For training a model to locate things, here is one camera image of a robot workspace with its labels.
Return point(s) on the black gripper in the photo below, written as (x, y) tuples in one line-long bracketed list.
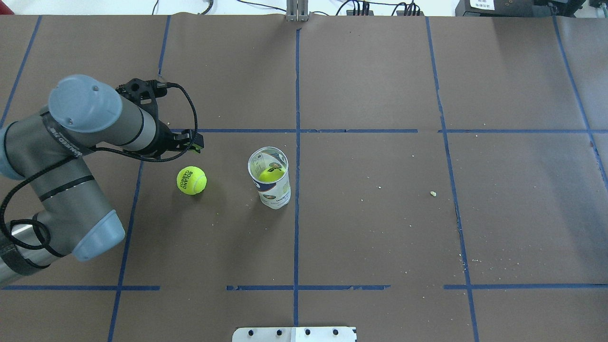
[(163, 138)]

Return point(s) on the yellow tennis ball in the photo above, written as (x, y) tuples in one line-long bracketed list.
[(191, 180)]

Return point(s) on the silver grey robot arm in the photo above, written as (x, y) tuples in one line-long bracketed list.
[(58, 208)]

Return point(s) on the clear tennis ball can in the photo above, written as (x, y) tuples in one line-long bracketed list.
[(273, 195)]

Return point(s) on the tennis ball inside can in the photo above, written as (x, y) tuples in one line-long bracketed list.
[(271, 174)]

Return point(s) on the black computer box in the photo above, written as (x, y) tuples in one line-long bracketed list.
[(501, 8)]

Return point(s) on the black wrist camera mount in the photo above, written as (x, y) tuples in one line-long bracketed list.
[(144, 94)]

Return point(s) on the aluminium frame post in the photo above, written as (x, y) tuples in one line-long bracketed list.
[(297, 11)]

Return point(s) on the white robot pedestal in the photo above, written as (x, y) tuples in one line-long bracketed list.
[(296, 334)]

